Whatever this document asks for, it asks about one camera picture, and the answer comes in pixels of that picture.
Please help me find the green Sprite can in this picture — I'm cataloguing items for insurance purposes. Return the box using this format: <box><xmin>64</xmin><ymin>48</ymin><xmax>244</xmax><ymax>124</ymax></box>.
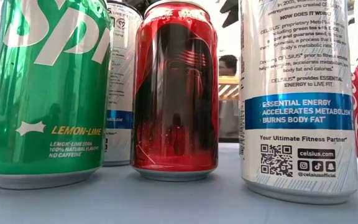
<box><xmin>0</xmin><ymin>0</ymin><xmax>113</xmax><ymax>190</ymax></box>

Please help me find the wooden slatted shelf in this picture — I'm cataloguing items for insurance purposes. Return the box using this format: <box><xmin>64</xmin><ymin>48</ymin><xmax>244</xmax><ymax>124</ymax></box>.
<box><xmin>218</xmin><ymin>75</ymin><xmax>240</xmax><ymax>101</ymax></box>

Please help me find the red Star Wars cola can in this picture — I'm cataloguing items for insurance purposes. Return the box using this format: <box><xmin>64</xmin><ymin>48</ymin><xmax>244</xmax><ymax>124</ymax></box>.
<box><xmin>131</xmin><ymin>0</ymin><xmax>219</xmax><ymax>182</ymax></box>

